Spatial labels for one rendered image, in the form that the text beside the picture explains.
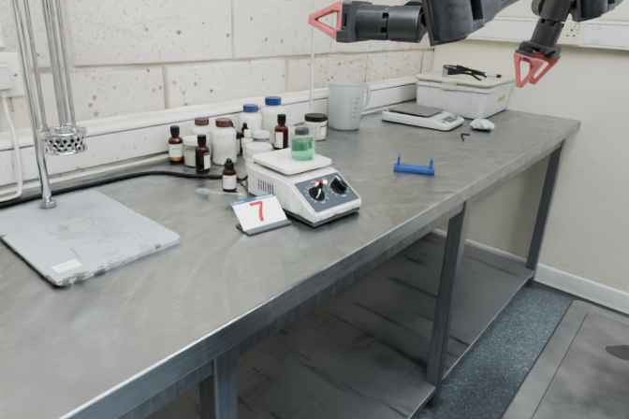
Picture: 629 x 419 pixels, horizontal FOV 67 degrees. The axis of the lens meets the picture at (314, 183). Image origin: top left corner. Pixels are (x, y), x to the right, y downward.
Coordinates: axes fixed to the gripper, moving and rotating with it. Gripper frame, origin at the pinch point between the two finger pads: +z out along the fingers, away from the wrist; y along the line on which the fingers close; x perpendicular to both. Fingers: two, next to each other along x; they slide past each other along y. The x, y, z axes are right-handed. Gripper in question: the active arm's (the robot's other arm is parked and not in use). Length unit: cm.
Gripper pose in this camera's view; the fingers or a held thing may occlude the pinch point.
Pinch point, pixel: (314, 19)
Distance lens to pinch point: 89.7
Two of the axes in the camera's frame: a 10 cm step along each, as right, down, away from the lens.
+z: -8.9, -1.9, 4.1
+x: -0.4, 9.4, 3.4
